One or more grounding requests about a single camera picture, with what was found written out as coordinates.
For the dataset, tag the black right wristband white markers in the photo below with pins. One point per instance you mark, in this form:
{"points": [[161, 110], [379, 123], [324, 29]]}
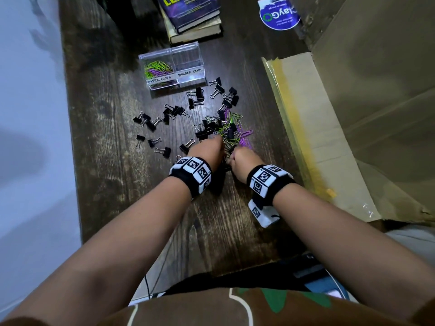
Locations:
{"points": [[270, 185]]}

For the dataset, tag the large brown cardboard box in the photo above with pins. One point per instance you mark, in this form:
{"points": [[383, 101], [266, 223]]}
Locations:
{"points": [[384, 64]]}

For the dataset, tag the black wristband white markers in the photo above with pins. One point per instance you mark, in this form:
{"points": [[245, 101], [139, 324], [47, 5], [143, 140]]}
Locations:
{"points": [[270, 185], [192, 176]]}

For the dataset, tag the pile of black binder clips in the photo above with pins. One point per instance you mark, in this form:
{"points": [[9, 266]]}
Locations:
{"points": [[198, 93]]}

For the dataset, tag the black blue bag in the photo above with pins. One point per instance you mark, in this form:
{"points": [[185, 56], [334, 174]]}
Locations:
{"points": [[316, 278]]}

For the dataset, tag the pile of coloured paper clips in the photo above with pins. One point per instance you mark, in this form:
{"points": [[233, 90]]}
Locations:
{"points": [[244, 140]]}

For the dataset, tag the clear two-compartment plastic box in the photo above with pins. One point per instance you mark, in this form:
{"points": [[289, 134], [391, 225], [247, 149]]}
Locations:
{"points": [[188, 57]]}

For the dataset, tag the person's right forearm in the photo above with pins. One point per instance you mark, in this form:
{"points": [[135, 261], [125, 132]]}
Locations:
{"points": [[357, 251]]}

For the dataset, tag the purple hardcover book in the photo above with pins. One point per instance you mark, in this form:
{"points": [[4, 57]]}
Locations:
{"points": [[188, 10]]}

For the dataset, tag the person's left hand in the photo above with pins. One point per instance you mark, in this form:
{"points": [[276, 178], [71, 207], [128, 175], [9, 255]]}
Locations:
{"points": [[209, 152]]}

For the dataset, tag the bunch of sorted paper clips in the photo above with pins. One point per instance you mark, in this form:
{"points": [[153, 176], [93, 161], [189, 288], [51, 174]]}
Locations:
{"points": [[158, 68]]}

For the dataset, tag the green potted artificial plant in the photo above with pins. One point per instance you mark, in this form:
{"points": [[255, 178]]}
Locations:
{"points": [[119, 6]]}

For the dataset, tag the person's right hand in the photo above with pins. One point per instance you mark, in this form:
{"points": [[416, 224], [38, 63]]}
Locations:
{"points": [[246, 162]]}

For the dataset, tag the black left wristband white markers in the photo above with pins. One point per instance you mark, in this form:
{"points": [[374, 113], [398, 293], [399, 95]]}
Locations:
{"points": [[192, 176]]}

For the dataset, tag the person's left forearm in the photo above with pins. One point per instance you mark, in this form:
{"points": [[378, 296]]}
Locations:
{"points": [[108, 254]]}

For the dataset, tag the tan book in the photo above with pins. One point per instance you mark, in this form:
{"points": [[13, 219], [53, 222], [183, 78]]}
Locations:
{"points": [[200, 33]]}

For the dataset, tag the blue round sticker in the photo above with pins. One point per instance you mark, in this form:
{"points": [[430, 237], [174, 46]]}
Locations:
{"points": [[280, 16]]}

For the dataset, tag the yellowish cardboard sheet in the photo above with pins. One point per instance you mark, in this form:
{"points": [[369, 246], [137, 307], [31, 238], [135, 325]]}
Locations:
{"points": [[316, 132]]}

